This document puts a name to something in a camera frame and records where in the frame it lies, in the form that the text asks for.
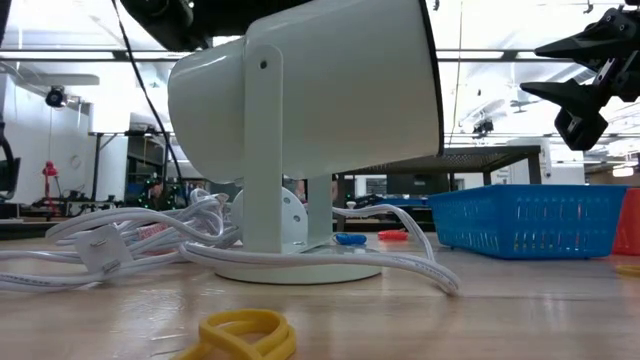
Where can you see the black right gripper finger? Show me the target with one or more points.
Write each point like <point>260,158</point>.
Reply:
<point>575,47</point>
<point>565,95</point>

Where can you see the blue plastic basket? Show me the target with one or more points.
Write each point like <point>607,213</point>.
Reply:
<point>550,197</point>

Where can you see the orange plastic basket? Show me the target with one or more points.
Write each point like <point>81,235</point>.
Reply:
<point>629,225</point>

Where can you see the white spotlight lamp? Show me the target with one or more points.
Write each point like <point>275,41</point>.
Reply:
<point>340,100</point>

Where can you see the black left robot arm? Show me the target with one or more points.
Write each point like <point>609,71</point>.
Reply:
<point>160,20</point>

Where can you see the red desk lamp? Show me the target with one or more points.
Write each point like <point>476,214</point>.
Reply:
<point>50,170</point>

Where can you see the orange spiral wrist coil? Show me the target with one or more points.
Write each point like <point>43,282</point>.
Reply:
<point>392,235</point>

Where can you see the blue spiral wrist coil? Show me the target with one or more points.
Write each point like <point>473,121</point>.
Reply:
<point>350,239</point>

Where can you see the white round mounting plate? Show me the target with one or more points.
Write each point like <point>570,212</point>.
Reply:
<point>290,215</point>

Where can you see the black ceiling camera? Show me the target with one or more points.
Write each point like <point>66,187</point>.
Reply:
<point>482,128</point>
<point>55,96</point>

